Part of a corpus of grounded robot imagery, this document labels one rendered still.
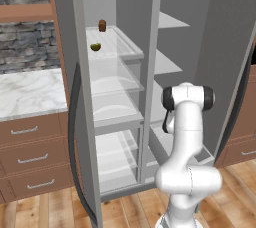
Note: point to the grey fridge body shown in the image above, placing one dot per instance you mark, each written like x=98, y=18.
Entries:
x=136, y=8

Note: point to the grey freezer shelf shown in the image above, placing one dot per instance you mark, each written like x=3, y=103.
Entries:
x=168, y=22
x=165, y=63

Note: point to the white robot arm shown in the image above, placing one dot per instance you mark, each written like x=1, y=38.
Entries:
x=186, y=158

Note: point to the clear fridge crisper bin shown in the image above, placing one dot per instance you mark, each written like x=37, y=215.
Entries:
x=115, y=158

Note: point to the brown wooden drawer front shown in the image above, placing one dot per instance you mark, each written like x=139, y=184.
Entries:
x=50, y=128
x=63, y=178
x=56, y=153

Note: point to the grey fridge door, black gasket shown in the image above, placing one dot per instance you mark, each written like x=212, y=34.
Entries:
x=63, y=22

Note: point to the brown wooden cupboard run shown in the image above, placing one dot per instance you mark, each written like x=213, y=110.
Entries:
x=243, y=128

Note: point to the clear glass fridge shelf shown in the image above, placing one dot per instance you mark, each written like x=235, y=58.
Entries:
x=115, y=113
x=113, y=82
x=116, y=43

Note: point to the brown cylindrical jar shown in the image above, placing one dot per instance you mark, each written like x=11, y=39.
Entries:
x=102, y=25

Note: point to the green brown kiwi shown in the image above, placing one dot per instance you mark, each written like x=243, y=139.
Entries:
x=96, y=47

